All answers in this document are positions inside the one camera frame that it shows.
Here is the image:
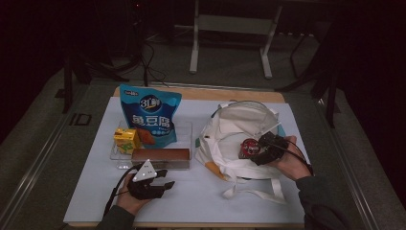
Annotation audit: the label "person's left hand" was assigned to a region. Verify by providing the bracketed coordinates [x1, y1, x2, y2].
[116, 173, 152, 216]

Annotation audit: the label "red lidded candy jar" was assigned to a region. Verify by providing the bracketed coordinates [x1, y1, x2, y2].
[238, 137, 263, 161]

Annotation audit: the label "person's right hand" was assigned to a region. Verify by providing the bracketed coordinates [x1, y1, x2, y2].
[269, 135, 314, 181]

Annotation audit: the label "black metal stand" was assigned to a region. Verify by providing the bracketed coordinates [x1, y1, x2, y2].
[276, 18, 340, 128]

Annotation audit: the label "dark equipment tower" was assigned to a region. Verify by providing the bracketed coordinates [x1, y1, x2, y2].
[128, 0, 146, 65]

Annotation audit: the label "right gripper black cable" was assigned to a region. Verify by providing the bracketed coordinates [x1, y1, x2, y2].
[271, 140, 314, 176]

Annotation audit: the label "brown rectangular box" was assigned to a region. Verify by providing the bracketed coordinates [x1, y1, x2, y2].
[130, 148, 192, 170]

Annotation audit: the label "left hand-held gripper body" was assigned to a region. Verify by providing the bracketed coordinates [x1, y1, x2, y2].
[127, 158, 162, 201]

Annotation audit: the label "white metal stand frame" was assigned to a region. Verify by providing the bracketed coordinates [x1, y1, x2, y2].
[190, 0, 283, 80]

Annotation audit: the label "blue snack pouch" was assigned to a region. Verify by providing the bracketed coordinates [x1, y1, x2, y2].
[119, 83, 183, 150]

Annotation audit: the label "black tripod stand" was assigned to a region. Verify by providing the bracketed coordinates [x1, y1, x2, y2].
[61, 47, 130, 114]

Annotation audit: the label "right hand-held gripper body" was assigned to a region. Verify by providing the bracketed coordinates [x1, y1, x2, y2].
[259, 134, 290, 164]

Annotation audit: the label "small black floor frame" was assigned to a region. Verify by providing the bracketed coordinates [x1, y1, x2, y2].
[69, 112, 93, 127]

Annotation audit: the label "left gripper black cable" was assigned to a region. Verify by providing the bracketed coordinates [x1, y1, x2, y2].
[103, 164, 142, 219]

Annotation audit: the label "white patterned tote bag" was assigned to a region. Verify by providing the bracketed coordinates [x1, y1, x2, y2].
[193, 100, 288, 205]

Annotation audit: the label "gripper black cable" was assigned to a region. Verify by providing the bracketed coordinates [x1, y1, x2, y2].
[271, 140, 314, 176]
[103, 164, 142, 219]

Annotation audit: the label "black floor cables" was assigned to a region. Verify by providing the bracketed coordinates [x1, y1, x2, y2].
[140, 41, 169, 88]

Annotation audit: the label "white table mat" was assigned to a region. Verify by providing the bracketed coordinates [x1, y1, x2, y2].
[62, 96, 309, 224]

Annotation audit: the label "metal floor rail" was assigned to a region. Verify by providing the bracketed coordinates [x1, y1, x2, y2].
[0, 95, 80, 230]
[319, 99, 381, 230]

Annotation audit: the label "clear plastic container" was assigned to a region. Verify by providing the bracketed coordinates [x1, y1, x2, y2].
[109, 119, 193, 171]

